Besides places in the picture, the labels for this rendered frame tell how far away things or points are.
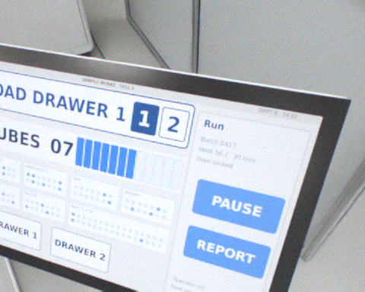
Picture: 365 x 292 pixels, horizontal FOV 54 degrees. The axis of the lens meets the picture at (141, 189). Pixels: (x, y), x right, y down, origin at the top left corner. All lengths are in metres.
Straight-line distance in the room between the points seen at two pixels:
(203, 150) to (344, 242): 1.38
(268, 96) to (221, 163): 0.09
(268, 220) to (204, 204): 0.07
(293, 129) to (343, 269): 1.32
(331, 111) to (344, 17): 0.68
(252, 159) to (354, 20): 0.69
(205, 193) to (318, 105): 0.15
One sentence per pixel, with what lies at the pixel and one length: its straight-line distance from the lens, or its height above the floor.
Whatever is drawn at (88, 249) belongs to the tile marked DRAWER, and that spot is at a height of 1.01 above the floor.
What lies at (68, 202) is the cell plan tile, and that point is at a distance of 0.50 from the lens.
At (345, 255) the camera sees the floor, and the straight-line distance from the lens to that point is 1.72.
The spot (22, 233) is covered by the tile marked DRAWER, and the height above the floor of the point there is 1.00.
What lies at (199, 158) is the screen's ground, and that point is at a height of 1.13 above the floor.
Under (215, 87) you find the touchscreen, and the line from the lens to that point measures 0.41.
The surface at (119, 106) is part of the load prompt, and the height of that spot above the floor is 1.16.
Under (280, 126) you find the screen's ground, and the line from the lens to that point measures 0.41.
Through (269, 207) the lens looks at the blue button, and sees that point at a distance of 0.42.
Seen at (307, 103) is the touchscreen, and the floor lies 1.19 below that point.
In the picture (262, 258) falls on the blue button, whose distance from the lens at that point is 0.45.
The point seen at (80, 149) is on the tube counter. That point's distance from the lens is 0.47.
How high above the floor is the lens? 1.46
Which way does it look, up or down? 56 degrees down
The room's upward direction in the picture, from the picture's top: 11 degrees counter-clockwise
